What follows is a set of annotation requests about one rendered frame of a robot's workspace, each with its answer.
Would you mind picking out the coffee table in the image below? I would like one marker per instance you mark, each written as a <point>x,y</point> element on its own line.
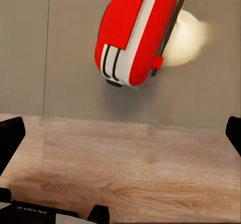
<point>48,67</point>

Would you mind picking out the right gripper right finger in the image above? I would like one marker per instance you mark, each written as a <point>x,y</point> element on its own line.
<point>233,132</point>

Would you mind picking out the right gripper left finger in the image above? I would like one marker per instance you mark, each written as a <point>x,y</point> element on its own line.
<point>12,132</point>

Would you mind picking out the radio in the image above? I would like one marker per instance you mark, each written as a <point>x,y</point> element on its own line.
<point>129,36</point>

